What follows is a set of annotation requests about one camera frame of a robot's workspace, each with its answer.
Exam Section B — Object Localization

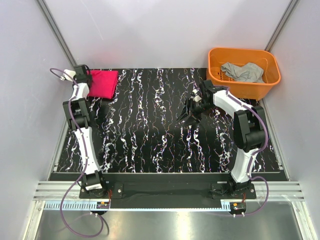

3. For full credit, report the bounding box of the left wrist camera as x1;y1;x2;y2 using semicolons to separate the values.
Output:
59;64;91;82

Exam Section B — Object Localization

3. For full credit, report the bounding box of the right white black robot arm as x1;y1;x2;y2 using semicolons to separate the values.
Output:
177;85;268;199

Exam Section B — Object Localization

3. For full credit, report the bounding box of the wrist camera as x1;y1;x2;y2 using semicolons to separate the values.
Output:
59;64;91;82
191;79;215;103

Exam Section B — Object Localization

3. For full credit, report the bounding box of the aluminium frame post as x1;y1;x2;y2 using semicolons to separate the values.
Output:
264;0;300;53
35;0;77;68

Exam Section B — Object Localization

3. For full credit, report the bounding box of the pink t shirt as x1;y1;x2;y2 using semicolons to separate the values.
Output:
88;70;119;100

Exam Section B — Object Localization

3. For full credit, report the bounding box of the left aluminium frame post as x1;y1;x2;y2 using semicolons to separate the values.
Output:
35;0;77;68

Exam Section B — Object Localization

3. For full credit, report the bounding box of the grey t shirt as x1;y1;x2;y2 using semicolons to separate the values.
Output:
220;62;264;84

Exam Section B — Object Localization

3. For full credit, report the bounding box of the slotted white cable duct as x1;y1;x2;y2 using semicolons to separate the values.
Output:
44;201;247;212

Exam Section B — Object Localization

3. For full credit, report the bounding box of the right aluminium frame post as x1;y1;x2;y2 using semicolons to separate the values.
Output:
264;0;300;53

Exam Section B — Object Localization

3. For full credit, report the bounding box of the orange plastic basket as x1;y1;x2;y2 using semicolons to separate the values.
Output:
206;47;281;101

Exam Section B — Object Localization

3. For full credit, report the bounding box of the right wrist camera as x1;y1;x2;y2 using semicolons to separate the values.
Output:
191;79;215;103

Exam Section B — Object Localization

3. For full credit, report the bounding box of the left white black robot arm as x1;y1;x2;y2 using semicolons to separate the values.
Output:
60;69;108;198

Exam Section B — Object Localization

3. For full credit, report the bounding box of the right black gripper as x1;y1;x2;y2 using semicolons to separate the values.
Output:
176;98;214;128

